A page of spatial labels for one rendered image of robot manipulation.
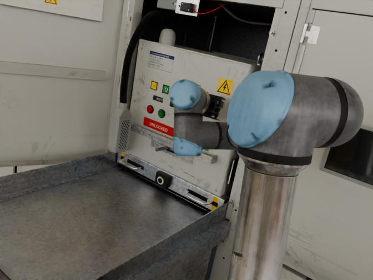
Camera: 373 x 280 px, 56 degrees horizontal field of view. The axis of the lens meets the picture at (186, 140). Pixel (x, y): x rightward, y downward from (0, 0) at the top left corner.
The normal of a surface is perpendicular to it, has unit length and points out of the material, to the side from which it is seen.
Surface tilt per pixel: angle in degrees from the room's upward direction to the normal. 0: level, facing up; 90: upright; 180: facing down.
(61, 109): 90
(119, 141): 90
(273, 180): 84
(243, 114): 84
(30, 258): 0
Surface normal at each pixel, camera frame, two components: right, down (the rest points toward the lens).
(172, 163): -0.59, 0.15
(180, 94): -0.29, -0.04
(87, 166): 0.79, 0.32
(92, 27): 0.52, 0.35
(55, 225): 0.18, -0.94
